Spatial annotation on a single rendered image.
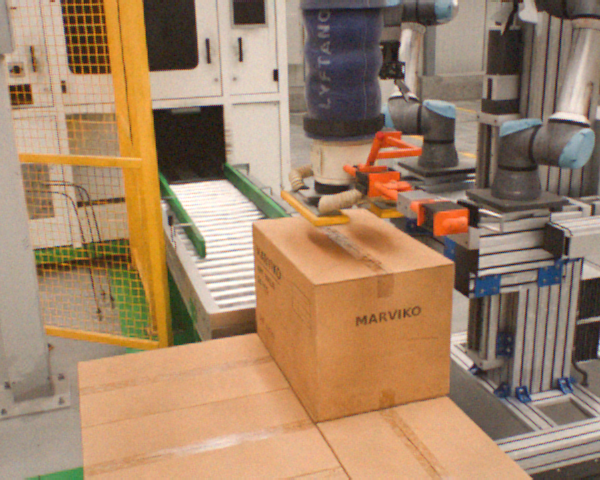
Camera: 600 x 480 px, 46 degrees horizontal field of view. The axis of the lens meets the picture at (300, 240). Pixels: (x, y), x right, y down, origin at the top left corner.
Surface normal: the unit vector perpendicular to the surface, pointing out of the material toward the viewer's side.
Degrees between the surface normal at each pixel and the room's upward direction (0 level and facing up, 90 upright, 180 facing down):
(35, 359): 90
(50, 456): 0
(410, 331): 90
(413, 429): 0
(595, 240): 90
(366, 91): 76
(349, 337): 90
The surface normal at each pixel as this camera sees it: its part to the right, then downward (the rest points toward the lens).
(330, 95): -0.33, 0.04
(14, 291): 0.32, 0.29
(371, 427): -0.03, -0.95
